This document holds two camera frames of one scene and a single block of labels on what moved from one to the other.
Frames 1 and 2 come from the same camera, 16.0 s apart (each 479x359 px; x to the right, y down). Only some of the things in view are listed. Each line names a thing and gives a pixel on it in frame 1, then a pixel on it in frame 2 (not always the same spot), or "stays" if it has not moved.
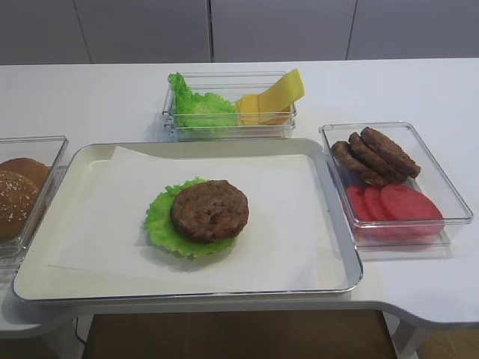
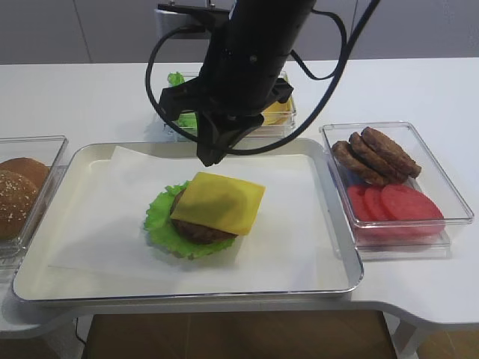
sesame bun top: (18, 198) stays
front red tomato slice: (408, 212) stays
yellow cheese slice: (281, 96) to (220, 203)
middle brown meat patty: (376, 160) stays
